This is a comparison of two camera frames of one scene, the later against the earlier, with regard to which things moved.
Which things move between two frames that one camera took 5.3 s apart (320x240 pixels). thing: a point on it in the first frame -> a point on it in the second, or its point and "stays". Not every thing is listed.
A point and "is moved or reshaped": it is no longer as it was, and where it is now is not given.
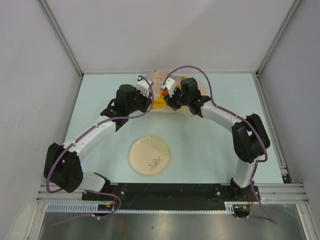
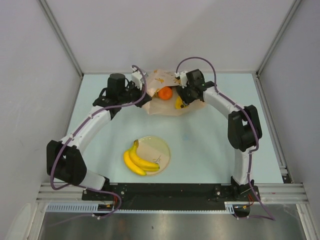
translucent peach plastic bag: (160, 103) stays
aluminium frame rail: (294, 192) stays
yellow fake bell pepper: (159, 103) is moved or reshaped
